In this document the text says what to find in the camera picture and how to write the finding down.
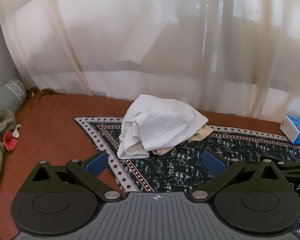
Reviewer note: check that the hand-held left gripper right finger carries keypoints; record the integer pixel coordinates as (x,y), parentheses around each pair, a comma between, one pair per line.
(214,164)

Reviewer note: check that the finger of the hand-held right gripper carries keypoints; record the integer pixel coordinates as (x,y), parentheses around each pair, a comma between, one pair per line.
(295,168)

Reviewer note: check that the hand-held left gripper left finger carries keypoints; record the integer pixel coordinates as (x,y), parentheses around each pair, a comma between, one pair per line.
(97,164)

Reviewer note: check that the beige garment with pink trim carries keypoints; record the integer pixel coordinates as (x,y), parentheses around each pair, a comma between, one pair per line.
(202,133)

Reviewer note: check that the white garment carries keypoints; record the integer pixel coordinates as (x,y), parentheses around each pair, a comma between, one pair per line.
(160,122)

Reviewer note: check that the dark patterned mat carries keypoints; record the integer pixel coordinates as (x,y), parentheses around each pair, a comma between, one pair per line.
(180,163)

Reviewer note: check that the blue tissue pack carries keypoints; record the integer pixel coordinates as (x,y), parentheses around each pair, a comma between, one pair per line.
(298,130)

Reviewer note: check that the red cloth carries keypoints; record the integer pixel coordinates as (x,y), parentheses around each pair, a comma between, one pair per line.
(10,140)

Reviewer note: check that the grey-green clothing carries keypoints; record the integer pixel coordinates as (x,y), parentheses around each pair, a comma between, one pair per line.
(0,122)

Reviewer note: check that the grey bolster pillow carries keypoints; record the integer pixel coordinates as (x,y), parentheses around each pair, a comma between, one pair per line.
(10,95)

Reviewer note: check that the sheer white curtain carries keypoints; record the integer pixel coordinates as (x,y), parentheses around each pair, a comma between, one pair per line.
(150,37)

